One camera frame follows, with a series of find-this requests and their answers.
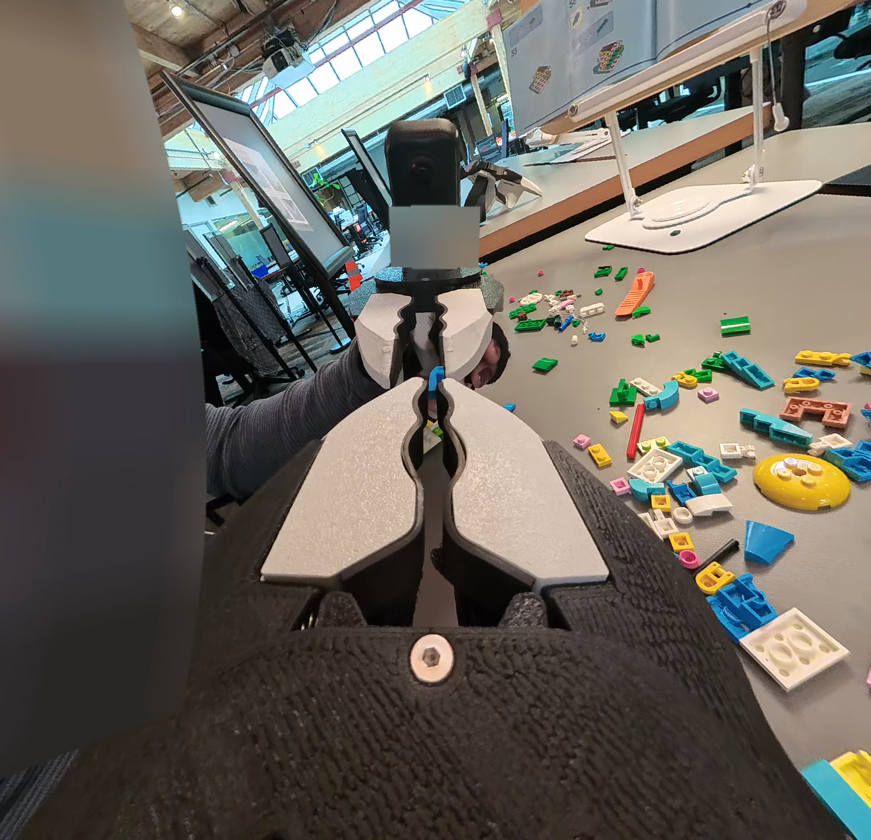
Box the wooden edged grey table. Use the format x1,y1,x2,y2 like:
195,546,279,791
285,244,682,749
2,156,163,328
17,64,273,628
470,105,871,259

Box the orange brick separator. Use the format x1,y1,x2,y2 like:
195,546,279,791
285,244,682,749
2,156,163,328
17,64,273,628
614,271,656,319

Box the large yellow panel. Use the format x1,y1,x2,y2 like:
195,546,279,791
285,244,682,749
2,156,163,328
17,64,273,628
831,749,871,797

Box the open instruction booklet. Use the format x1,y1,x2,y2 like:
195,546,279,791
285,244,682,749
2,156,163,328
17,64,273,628
502,0,871,138

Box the ceiling mounted projector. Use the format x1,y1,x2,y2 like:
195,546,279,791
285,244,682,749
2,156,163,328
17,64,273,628
261,26,316,83

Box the black computer monitor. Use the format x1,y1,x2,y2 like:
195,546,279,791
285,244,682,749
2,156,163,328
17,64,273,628
340,128,394,209

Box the spare black grey gripper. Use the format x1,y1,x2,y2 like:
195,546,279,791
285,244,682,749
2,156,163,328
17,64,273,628
463,160,545,226

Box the long light blue slope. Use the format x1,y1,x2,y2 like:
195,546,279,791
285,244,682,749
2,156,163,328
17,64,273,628
739,407,815,448

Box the person's left forearm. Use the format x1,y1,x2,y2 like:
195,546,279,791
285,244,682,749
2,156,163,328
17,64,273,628
204,339,383,502

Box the person's left hand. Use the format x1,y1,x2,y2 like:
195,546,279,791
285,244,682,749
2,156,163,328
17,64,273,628
468,349,506,389

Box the blue bracket brick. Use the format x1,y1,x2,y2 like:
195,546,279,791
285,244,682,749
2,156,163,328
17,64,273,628
706,572,778,644

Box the terracotta notched plate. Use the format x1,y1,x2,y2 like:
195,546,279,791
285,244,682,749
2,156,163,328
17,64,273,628
780,397,853,430

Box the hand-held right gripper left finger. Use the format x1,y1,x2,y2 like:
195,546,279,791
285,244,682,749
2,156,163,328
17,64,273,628
260,377,436,592

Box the scattered small toy bricks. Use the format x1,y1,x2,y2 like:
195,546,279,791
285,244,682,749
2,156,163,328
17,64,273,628
507,226,871,691

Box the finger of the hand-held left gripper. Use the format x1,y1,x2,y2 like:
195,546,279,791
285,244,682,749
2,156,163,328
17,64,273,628
434,287,495,386
355,292,416,390

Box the white desk lamp stand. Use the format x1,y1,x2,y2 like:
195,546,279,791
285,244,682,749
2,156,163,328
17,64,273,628
568,0,824,255

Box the large display on easel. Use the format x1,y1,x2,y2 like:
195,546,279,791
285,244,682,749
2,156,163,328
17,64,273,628
162,71,356,352

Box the large white square plate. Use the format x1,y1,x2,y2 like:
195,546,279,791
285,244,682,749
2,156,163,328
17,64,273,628
738,607,851,692

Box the black mesh office chair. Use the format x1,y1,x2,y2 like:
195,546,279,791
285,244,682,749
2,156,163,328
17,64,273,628
194,241,308,393

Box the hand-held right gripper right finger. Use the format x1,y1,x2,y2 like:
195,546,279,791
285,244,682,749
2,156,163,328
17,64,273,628
433,380,611,594

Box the white round hole plate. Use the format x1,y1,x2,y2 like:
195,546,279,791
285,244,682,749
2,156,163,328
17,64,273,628
626,448,684,484

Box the yellow round dish brick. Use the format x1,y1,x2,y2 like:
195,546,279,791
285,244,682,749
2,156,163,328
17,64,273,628
753,452,852,513

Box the blue fan shaped wedge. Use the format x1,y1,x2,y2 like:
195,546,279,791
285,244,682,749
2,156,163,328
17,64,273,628
744,519,796,567

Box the large light blue panel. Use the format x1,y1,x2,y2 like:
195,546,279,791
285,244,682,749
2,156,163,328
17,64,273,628
801,758,871,840

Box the light blue stepped slope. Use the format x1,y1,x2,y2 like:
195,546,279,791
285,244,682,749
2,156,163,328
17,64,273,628
720,350,776,389

